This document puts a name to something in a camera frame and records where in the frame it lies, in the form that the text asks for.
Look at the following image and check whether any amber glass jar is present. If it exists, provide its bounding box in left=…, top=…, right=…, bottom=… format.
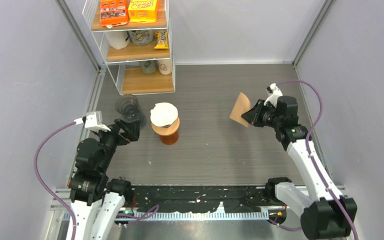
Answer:
left=159, top=131, right=179, bottom=145

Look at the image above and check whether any yellow snack box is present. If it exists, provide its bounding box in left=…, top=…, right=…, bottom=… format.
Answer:
left=127, top=0, right=159, bottom=23

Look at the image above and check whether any white paper coffee filter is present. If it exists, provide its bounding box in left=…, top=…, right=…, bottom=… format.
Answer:
left=150, top=102, right=178, bottom=127

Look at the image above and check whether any white wire wooden shelf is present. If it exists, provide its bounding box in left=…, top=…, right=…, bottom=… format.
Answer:
left=82, top=0, right=176, bottom=96

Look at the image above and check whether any brown paper filter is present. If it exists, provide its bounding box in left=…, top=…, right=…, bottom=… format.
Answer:
left=229, top=92, right=252, bottom=128

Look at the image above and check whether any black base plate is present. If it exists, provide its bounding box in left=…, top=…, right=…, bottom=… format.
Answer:
left=112, top=185, right=288, bottom=214

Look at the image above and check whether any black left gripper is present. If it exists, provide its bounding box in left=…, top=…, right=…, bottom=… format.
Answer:
left=93, top=117, right=141, bottom=171

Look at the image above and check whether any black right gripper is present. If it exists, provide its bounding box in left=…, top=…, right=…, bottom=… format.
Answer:
left=241, top=99, right=283, bottom=130

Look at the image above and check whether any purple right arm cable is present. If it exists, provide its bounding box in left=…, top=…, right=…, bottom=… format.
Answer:
left=276, top=79, right=360, bottom=240

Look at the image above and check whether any orange snack box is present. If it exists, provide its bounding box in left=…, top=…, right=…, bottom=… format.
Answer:
left=99, top=0, right=129, bottom=29

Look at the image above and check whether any round wooden dripper stand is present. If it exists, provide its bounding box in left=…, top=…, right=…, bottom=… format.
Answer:
left=151, top=117, right=180, bottom=137

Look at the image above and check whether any printed white mug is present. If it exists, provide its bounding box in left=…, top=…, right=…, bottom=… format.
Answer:
left=128, top=30, right=154, bottom=46

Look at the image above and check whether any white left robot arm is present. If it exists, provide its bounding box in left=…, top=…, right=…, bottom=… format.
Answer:
left=69, top=115, right=141, bottom=240

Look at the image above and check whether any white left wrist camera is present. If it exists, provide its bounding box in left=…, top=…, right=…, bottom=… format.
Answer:
left=74, top=111, right=111, bottom=132

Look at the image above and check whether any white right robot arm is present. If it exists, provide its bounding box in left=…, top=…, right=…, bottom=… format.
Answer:
left=239, top=95, right=358, bottom=240

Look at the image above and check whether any yellow candy bag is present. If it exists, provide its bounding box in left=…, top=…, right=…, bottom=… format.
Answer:
left=154, top=30, right=170, bottom=50

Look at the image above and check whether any white patterned cup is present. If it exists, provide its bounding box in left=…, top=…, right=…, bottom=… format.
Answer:
left=157, top=58, right=173, bottom=75

